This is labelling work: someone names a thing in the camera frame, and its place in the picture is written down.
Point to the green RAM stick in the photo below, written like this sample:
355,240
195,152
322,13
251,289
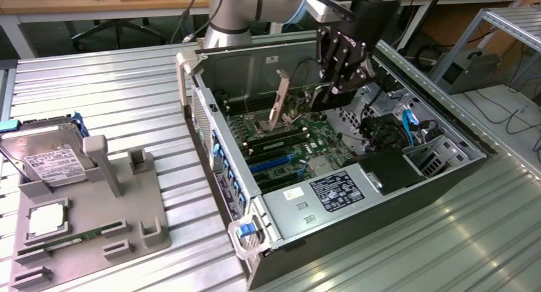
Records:
71,240

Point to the silver hard disk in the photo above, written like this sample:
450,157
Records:
46,159

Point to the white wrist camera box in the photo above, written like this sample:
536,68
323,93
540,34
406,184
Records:
321,10

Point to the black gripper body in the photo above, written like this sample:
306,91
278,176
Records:
367,22

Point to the silver power supply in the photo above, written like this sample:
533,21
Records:
305,206

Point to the grey parts rack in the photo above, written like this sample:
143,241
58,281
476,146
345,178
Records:
88,209

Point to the blue expansion slot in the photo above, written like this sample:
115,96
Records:
273,164

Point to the silver disk bay cage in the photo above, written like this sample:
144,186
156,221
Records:
379,99

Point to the blue disk caddy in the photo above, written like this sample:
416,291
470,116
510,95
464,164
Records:
80,124

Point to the green motherboard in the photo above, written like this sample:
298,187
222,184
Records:
325,140

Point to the aluminium frame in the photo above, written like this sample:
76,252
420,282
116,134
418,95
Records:
506,22

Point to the black installed RAM stick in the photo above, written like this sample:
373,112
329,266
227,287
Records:
279,142

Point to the black plastic shroud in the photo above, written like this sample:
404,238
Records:
385,170

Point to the silver CPU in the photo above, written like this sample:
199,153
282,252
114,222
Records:
47,219

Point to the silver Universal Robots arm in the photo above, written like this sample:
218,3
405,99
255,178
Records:
229,13

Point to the black graphics card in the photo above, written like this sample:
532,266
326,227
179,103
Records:
331,102

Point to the open black PC case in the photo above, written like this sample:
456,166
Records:
379,222

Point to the blue case latch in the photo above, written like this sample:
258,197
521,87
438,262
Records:
245,230

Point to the black office chair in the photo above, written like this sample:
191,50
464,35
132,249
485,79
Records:
118,29

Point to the CPU socket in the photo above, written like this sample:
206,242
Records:
259,127

